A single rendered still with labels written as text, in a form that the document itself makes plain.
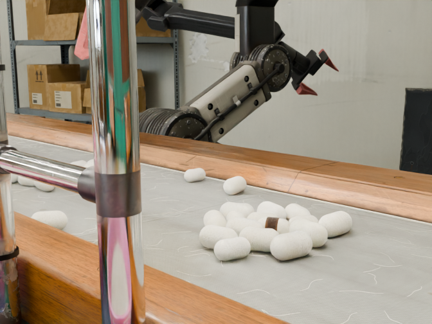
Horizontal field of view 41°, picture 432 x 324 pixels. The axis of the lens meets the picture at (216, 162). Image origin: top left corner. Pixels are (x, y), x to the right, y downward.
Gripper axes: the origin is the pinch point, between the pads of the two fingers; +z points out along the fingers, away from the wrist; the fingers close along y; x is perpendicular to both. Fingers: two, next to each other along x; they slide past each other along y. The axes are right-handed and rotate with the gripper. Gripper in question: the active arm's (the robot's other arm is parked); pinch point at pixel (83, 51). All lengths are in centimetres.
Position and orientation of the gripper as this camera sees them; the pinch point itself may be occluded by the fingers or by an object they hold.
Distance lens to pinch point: 86.2
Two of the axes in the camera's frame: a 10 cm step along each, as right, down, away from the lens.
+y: -1.6, -1.8, 9.7
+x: -7.7, -6.0, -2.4
